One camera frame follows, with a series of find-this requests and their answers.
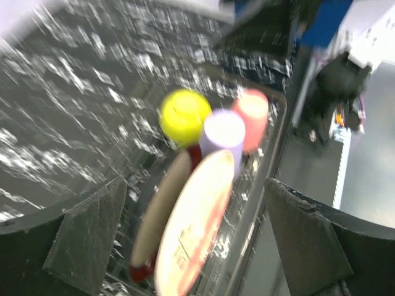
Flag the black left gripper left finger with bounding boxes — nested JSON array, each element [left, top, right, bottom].
[[1, 178, 127, 295]]

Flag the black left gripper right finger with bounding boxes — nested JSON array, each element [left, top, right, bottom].
[[264, 179, 394, 295]]

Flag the red oval baking dish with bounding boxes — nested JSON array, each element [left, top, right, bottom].
[[127, 144, 202, 282]]

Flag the cream and pink plate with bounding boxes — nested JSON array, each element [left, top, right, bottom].
[[154, 150, 235, 295]]

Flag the lavender plastic cup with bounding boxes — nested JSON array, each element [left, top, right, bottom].
[[199, 109, 246, 179]]

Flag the pink plastic cup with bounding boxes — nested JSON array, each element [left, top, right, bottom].
[[231, 89, 269, 154]]

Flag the yellow-green bowl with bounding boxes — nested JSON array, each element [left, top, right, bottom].
[[159, 89, 212, 147]]

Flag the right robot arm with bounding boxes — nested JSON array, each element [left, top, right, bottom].
[[298, 51, 372, 146]]

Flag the wire dish rack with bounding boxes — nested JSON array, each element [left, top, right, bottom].
[[101, 79, 286, 295]]

